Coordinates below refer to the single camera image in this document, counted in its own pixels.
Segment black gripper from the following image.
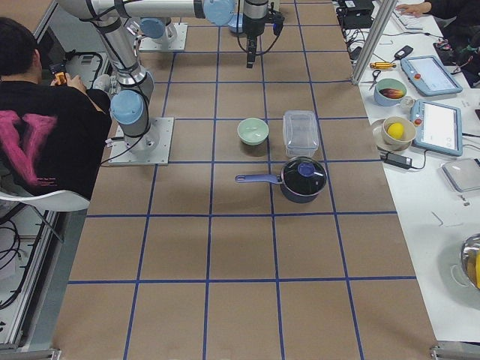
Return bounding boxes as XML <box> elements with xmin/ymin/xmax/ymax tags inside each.
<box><xmin>243</xmin><ymin>16</ymin><xmax>267</xmax><ymax>68</ymax></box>

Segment green bowl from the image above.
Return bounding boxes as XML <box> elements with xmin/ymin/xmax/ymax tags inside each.
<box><xmin>237</xmin><ymin>118</ymin><xmax>269</xmax><ymax>146</ymax></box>

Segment blue bowl with fruit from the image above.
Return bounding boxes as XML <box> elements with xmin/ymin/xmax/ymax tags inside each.
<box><xmin>373</xmin><ymin>78</ymin><xmax>407</xmax><ymax>107</ymax></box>

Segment beige bowl with lemon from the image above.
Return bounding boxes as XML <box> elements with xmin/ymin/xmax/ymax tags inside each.
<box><xmin>381</xmin><ymin>116</ymin><xmax>416</xmax><ymax>146</ymax></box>

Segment metal bowl with bananas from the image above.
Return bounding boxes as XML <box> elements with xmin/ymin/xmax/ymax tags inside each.
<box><xmin>450</xmin><ymin>233</ymin><xmax>479</xmax><ymax>290</ymax></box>

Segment clear plastic container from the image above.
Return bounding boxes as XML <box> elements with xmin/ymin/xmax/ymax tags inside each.
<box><xmin>283</xmin><ymin>110</ymin><xmax>320</xmax><ymax>158</ymax></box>

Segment scissors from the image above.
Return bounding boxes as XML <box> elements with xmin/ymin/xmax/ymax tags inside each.
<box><xmin>370</xmin><ymin>69</ymin><xmax>382</xmax><ymax>89</ymax></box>

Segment dark blue saucepan with lid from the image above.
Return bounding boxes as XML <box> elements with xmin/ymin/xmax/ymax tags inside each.
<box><xmin>235</xmin><ymin>156</ymin><xmax>327</xmax><ymax>203</ymax></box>

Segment beige plate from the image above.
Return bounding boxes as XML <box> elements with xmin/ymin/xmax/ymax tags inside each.
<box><xmin>370</xmin><ymin>119</ymin><xmax>412</xmax><ymax>152</ymax></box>

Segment teach pendant tablet far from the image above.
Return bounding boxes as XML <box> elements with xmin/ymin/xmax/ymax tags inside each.
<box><xmin>400</xmin><ymin>55</ymin><xmax>463</xmax><ymax>97</ymax></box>

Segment teach pendant tablet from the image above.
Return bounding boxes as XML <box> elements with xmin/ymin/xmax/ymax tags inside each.
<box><xmin>400</xmin><ymin>55</ymin><xmax>463</xmax><ymax>97</ymax></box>
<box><xmin>410</xmin><ymin>100</ymin><xmax>463</xmax><ymax>157</ymax></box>

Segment black power adapter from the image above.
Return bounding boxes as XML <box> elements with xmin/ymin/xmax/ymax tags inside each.
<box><xmin>380</xmin><ymin>152</ymin><xmax>412</xmax><ymax>170</ymax></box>

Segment teach pendant tablet near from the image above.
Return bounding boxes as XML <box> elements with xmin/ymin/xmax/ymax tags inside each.
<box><xmin>410</xmin><ymin>100</ymin><xmax>463</xmax><ymax>157</ymax></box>

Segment seated person in black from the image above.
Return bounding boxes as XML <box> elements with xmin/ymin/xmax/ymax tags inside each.
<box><xmin>1</xmin><ymin>17</ymin><xmax>112</xmax><ymax>199</ymax></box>

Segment white chair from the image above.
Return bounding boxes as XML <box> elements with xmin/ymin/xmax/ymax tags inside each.
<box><xmin>0</xmin><ymin>189</ymin><xmax>91</xmax><ymax>241</ymax></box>

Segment white lidded box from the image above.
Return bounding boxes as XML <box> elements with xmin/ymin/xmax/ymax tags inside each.
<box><xmin>441</xmin><ymin>158</ymin><xmax>480</xmax><ymax>192</ymax></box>

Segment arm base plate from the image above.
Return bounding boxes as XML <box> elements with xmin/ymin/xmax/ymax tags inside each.
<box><xmin>139</xmin><ymin>18</ymin><xmax>188</xmax><ymax>52</ymax></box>
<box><xmin>107</xmin><ymin>117</ymin><xmax>174</xmax><ymax>166</ymax></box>

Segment orange screwdriver handle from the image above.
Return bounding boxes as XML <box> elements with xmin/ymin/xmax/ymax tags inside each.
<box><xmin>369</xmin><ymin>61</ymin><xmax>397</xmax><ymax>70</ymax></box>

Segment aluminium frame post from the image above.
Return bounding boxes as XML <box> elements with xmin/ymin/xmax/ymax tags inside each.
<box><xmin>351</xmin><ymin>0</ymin><xmax>397</xmax><ymax>86</ymax></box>

